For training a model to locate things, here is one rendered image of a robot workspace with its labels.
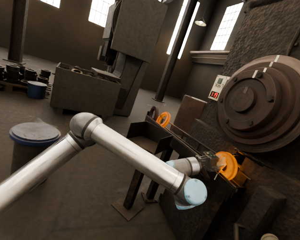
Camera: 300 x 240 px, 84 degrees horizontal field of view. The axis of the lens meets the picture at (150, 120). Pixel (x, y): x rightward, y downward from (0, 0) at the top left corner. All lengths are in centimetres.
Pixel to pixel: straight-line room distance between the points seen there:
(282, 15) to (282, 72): 47
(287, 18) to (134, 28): 244
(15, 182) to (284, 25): 152
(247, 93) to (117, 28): 261
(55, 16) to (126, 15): 777
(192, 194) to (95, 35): 1027
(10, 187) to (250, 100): 108
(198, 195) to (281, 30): 98
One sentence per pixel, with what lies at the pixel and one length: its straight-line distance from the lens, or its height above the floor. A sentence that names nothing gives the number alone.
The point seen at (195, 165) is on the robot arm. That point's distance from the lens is 87.
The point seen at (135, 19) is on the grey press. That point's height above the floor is 185.
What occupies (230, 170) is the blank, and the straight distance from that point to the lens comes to 101.
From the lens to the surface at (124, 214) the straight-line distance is 152.
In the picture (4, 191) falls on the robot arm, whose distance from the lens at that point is 94.
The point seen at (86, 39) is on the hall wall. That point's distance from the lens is 1058.
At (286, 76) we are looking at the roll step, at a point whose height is 126.
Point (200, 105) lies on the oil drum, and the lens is 377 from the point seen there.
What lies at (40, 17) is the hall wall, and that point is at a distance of 1084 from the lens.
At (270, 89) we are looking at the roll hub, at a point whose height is 119.
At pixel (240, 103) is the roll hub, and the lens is 88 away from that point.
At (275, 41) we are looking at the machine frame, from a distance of 123.
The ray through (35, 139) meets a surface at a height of 43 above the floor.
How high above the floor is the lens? 109
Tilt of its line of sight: 15 degrees down
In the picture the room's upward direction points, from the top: 19 degrees clockwise
